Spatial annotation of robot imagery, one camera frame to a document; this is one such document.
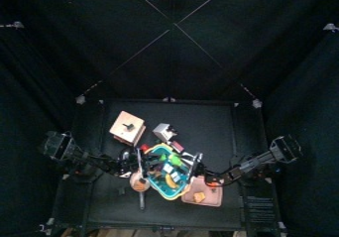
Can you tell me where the green toy corn husk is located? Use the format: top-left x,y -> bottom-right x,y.
157,153 -> 184,167

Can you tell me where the yellow toy banana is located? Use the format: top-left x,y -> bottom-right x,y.
164,174 -> 177,189

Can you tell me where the pink cutting board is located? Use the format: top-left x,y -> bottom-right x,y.
180,176 -> 225,208

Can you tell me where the dark red toy block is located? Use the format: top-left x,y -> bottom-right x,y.
171,140 -> 187,154

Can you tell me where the orange toy food piece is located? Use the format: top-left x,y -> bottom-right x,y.
192,191 -> 207,203

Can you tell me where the teal basket with yellow rim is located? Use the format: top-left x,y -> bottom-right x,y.
141,143 -> 196,201

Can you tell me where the white grey toy cube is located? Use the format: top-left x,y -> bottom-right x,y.
152,122 -> 179,143

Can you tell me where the wooden box with black knob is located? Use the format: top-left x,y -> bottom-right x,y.
108,110 -> 147,147

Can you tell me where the grey metal utensil handle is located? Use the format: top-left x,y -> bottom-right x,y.
137,190 -> 145,211

